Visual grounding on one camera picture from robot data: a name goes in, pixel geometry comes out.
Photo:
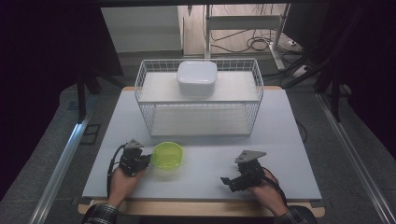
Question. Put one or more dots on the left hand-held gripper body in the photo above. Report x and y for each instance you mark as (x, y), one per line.
(132, 161)

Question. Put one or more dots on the person's right hand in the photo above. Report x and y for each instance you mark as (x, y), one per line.
(269, 194)

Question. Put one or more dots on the white cabinet panel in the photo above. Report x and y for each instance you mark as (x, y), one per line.
(141, 29)

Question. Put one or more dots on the black metal stand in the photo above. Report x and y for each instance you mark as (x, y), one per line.
(82, 93)

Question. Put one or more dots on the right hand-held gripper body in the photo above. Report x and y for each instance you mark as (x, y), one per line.
(250, 172)

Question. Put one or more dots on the green translucent plastic container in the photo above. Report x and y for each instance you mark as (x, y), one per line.
(167, 155)

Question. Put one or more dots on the aluminium rail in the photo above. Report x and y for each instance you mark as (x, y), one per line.
(59, 171)
(358, 161)

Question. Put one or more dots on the white metal desk frame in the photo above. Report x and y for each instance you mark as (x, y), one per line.
(243, 21)

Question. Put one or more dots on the white plastic container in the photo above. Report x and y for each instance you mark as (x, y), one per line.
(196, 76)

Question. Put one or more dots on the white power strip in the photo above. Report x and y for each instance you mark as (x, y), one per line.
(301, 71)

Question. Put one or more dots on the person's left hand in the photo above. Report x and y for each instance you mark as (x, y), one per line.
(123, 186)

